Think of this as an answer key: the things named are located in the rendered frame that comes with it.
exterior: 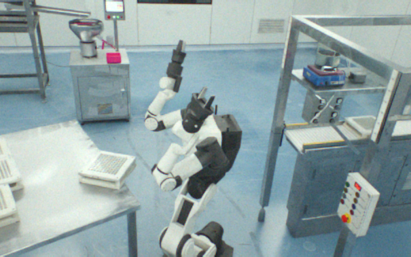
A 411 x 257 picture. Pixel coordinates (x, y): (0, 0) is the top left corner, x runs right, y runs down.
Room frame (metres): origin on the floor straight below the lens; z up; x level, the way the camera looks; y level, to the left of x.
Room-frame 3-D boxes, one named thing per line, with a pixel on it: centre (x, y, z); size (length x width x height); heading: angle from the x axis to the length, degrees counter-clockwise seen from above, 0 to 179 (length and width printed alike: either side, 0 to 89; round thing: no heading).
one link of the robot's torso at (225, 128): (1.80, 0.00, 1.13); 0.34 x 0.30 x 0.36; 15
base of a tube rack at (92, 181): (1.79, 0.59, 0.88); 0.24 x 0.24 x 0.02; 80
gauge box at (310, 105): (2.21, -0.71, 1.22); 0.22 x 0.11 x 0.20; 108
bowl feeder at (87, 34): (4.19, 1.42, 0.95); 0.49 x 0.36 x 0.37; 108
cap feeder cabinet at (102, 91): (4.16, 1.36, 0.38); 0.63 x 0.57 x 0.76; 108
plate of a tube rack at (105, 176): (1.79, 0.59, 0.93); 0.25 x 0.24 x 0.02; 170
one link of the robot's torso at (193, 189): (1.85, 0.01, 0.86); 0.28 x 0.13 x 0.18; 150
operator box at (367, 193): (1.46, -0.74, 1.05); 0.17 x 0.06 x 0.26; 18
